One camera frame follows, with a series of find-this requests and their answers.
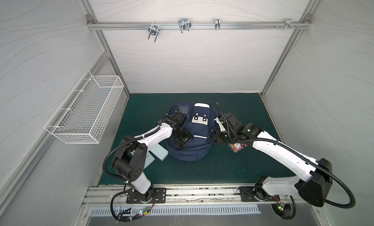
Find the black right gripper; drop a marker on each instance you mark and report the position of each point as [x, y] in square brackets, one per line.
[219, 134]

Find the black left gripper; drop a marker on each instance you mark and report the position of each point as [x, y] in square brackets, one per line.
[188, 135]

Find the navy blue student backpack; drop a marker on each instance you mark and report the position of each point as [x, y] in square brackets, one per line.
[200, 118]

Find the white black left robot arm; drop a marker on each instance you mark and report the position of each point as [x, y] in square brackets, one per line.
[129, 160]

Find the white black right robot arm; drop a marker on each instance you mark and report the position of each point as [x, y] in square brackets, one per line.
[308, 183]

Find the mint green pencil case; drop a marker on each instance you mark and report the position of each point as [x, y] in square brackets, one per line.
[160, 152]

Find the grey green calculator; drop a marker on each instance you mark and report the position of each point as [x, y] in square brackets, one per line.
[147, 160]

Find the metal u-bolt clamp left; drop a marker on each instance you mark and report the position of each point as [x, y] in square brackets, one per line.
[153, 30]

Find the metal u-bolt clamp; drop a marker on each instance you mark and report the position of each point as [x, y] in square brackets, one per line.
[153, 30]
[184, 24]

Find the metal u-bolt clamp middle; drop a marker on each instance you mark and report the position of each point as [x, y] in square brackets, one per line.
[184, 24]

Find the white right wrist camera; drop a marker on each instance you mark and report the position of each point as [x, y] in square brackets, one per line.
[220, 124]

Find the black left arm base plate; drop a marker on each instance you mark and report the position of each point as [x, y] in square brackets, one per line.
[153, 195]

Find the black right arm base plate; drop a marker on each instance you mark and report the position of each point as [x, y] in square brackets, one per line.
[251, 194]

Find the white slotted cable duct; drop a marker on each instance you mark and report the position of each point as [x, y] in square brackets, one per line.
[165, 210]

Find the white wire basket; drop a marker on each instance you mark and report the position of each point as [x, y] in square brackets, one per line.
[84, 115]

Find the metal ring clamp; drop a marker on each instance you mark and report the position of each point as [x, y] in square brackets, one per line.
[217, 24]

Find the metal bracket clamp right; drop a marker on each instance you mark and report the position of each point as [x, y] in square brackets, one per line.
[288, 25]

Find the aluminium crossbar rail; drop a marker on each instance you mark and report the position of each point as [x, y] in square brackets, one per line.
[194, 25]

